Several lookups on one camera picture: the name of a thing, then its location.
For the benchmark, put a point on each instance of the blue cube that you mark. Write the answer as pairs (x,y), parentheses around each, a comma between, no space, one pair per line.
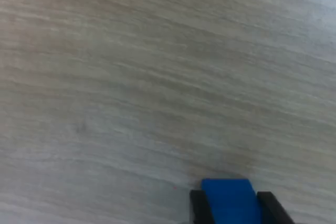
(231,200)

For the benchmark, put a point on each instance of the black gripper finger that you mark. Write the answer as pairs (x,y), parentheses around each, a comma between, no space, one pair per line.
(200,208)
(274,211)

